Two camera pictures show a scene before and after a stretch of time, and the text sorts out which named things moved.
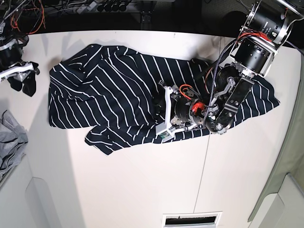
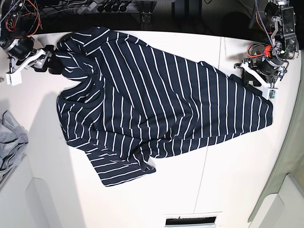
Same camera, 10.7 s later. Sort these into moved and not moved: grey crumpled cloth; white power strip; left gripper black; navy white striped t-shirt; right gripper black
Moved: navy white striped t-shirt; left gripper black; right gripper black
Not moved: white power strip; grey crumpled cloth
